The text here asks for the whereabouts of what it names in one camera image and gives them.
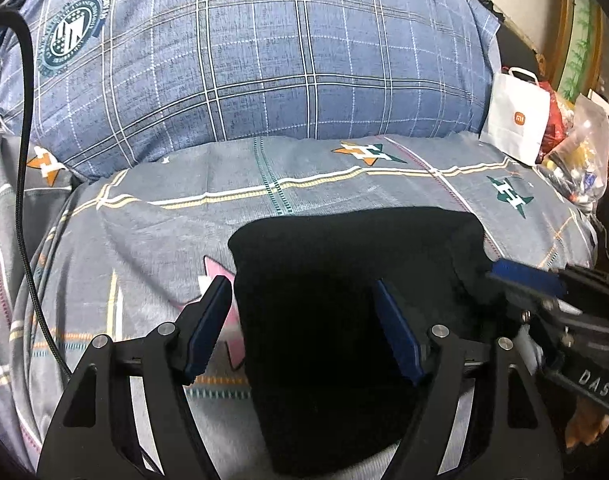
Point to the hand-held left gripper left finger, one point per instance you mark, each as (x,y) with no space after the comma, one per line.
(209,330)

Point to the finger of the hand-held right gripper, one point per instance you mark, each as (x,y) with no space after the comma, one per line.
(526,276)

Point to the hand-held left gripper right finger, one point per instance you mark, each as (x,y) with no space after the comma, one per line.
(399,335)

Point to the black pants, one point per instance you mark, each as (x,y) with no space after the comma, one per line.
(324,300)

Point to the person's right hand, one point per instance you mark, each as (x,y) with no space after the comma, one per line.
(586,427)

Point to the grey printed bed sheet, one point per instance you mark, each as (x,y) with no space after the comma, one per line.
(149,240)

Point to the clear plastic bag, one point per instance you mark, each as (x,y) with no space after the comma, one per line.
(586,160)

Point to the red plastic bag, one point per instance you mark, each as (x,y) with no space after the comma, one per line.
(555,125)

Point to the white paper bag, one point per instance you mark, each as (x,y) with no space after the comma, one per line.
(516,120)

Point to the gold framed picture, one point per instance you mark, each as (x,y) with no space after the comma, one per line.
(581,45)

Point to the blue plaid pillow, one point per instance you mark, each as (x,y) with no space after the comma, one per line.
(264,60)

